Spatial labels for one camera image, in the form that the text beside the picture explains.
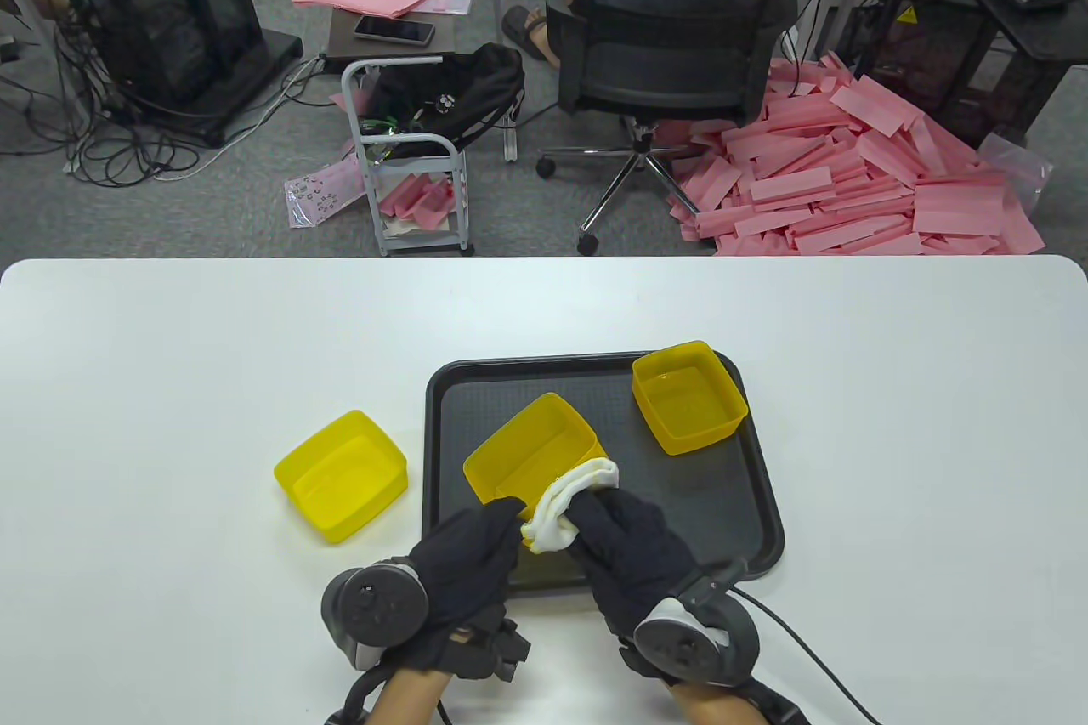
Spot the person's left hand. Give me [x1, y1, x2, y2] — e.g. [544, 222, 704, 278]
[382, 497, 528, 679]

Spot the clear crumpled plastic bag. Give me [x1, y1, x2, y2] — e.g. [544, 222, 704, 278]
[977, 132, 1055, 220]

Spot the black sensor cable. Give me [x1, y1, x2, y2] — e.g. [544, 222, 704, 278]
[731, 581, 885, 725]
[327, 664, 396, 725]

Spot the pink foam strips bundle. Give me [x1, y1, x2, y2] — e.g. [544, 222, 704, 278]
[378, 173, 456, 233]

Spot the pile of pink foam strips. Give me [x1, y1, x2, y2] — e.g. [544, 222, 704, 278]
[667, 52, 1048, 257]

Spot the black smartphone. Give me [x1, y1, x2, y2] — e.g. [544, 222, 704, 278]
[353, 15, 436, 48]

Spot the person's right hand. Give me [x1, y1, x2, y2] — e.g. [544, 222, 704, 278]
[568, 487, 705, 639]

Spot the person's right forearm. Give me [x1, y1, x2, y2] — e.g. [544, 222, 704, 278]
[671, 678, 766, 725]

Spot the yellow plastic food container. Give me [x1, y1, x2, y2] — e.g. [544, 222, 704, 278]
[274, 410, 409, 545]
[462, 393, 609, 529]
[632, 341, 750, 454]

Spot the black plastic tray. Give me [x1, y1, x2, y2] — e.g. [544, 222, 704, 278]
[422, 351, 785, 590]

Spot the black bag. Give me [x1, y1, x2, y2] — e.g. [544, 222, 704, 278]
[361, 42, 525, 161]

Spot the white yellow dish cloth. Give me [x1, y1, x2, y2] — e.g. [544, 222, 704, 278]
[520, 459, 621, 553]

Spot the tangle of floor cables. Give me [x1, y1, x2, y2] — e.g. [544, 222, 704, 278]
[0, 11, 341, 186]

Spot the white rolling cart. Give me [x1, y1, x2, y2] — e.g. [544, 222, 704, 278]
[342, 55, 475, 257]

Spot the black mesh office chair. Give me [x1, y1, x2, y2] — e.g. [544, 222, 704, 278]
[535, 0, 827, 256]

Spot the printed plastic bag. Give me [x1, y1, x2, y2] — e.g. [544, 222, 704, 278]
[285, 156, 368, 230]

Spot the black keyboard stand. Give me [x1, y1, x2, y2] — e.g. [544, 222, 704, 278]
[960, 0, 1088, 148]

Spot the person's left forearm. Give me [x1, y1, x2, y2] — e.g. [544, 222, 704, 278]
[365, 668, 451, 725]

